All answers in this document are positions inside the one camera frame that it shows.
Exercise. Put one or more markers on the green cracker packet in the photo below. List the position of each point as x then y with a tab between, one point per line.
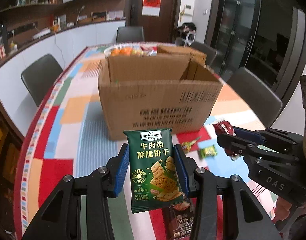
150	160

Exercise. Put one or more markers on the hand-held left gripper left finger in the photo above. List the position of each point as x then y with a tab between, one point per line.
120	172

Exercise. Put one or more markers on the white desk lamp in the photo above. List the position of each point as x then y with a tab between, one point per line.
80	11

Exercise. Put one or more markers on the dark brown cracker packet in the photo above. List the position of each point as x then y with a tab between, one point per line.
179	220

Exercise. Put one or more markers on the brown cardboard box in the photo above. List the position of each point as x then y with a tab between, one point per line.
155	105

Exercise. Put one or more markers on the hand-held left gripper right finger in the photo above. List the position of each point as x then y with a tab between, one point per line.
180	170

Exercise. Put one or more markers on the gold green wrapped candy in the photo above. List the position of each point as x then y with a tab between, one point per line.
189	145

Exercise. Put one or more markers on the white wall intercom panel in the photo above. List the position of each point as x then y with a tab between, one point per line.
188	9

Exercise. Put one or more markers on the dark brown door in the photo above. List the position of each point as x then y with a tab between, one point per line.
170	10

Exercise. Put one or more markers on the white fruit bowl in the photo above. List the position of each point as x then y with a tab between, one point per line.
125	51

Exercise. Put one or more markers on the red wall calendar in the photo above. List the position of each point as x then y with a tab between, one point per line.
152	0

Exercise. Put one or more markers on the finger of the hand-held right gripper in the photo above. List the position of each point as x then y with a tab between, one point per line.
233	142
248	133

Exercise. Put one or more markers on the dark red snack packet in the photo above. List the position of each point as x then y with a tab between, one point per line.
224	128

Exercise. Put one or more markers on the black framed glass door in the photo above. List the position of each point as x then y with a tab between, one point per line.
235	25

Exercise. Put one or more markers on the white stool with dark bag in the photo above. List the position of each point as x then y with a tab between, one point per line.
186	33

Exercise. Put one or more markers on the white tray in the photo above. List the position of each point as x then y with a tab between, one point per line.
41	33

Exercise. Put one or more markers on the person's right hand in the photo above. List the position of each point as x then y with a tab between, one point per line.
284	208

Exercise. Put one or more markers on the grey dining chair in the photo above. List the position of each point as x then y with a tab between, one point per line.
41	76
130	34
254	95
204	52

